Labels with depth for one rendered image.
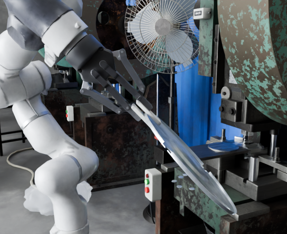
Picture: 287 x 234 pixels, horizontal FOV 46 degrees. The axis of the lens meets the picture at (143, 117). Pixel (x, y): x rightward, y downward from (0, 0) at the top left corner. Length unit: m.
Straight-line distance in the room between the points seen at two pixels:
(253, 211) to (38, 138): 0.75
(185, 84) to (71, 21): 3.33
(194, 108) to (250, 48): 2.97
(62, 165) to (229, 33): 0.62
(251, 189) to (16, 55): 0.90
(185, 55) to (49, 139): 1.20
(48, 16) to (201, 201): 0.98
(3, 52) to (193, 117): 3.07
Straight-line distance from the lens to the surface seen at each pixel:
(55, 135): 1.14
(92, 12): 2.49
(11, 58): 0.99
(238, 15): 0.90
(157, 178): 1.54
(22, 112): 1.18
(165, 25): 2.05
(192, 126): 3.89
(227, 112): 1.39
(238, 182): 1.35
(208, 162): 1.43
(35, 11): 0.70
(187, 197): 1.50
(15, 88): 1.12
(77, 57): 0.68
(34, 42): 0.77
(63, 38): 0.68
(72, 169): 1.10
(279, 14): 0.85
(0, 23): 7.68
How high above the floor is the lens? 1.19
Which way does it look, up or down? 12 degrees down
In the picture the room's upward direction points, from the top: straight up
